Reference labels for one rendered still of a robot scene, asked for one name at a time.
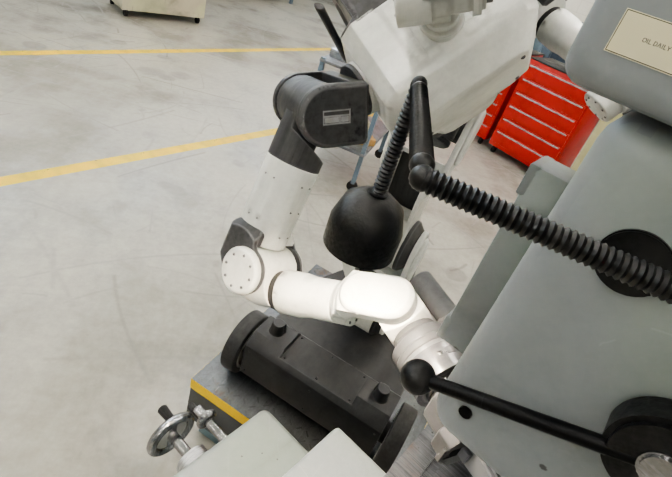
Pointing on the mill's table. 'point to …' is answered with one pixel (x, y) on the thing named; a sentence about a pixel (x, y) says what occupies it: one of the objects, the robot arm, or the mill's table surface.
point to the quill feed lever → (625, 430)
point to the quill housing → (577, 316)
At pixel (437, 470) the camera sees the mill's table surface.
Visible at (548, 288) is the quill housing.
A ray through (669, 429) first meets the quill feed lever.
